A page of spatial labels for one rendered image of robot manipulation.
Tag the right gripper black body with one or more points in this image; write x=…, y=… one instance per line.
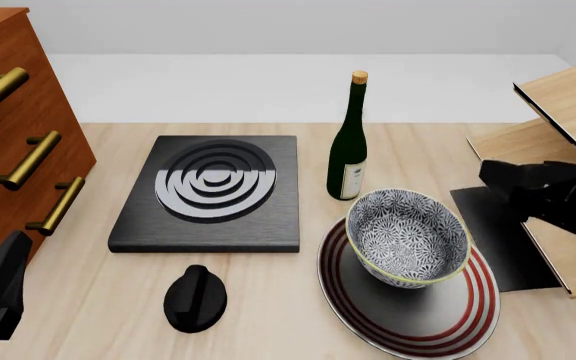
x=575, y=202

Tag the flat black stove plate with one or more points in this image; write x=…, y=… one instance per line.
x=218, y=225

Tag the pale wooden rack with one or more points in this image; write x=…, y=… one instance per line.
x=568, y=97

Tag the dark green wine bottle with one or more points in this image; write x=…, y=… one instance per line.
x=347, y=150

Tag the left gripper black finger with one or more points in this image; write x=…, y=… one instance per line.
x=5, y=270

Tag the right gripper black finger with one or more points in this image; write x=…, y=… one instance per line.
x=510, y=180

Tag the white plate with red rings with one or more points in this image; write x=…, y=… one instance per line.
x=418, y=318

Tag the black-white patterned bowl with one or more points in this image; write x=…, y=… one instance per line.
x=408, y=232

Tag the round black stove knob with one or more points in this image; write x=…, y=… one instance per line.
x=195, y=300

